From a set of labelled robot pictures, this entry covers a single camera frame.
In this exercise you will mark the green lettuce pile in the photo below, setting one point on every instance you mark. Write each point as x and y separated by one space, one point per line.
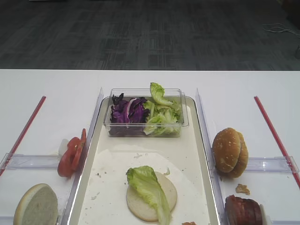
164 116

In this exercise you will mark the green lettuce leaf on bun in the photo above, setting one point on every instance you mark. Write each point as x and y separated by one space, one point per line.
144 180

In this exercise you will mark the red tomato slices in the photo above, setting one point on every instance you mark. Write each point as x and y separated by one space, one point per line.
69 162

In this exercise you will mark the stack of meat patties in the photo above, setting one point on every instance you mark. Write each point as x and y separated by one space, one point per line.
241 211

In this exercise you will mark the white stopper beside patties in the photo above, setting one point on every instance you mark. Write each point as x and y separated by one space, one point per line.
266 220

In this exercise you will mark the clear plastic salad container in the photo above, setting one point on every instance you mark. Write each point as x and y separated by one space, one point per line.
170 94

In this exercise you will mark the purple cabbage leaves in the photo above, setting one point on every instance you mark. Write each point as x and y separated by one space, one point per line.
131 111

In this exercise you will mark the right clear acrylic divider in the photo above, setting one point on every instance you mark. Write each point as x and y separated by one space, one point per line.
214 176

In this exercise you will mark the clear acrylic divider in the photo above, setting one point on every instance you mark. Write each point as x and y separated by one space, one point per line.
65 218
214 176

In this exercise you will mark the sesame bun tops stack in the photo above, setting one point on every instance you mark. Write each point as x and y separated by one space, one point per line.
230 152

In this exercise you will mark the white onion piece left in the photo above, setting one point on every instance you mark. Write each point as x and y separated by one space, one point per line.
63 147

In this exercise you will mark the bottom bun slice on tray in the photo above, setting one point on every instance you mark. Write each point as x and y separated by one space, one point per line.
141 209

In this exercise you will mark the white metal serving tray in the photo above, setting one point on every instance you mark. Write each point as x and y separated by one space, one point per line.
101 197

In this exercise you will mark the left red tape strip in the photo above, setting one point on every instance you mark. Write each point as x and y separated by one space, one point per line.
21 136

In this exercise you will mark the red tape strip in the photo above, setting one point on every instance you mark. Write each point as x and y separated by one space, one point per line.
21 136
278 141

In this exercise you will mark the orange crumb on tray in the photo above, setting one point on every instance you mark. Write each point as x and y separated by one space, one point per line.
189 223

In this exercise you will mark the brown crumb on table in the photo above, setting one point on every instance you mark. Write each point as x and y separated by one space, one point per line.
242 189

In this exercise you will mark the left clear acrylic divider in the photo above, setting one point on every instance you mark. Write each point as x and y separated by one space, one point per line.
65 218

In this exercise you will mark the white bun half left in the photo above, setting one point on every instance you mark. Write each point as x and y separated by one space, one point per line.
38 206

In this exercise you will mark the left upper clear holder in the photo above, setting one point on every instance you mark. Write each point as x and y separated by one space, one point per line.
21 161

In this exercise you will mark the right red tape strip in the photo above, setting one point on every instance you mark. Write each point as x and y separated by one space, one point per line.
278 141

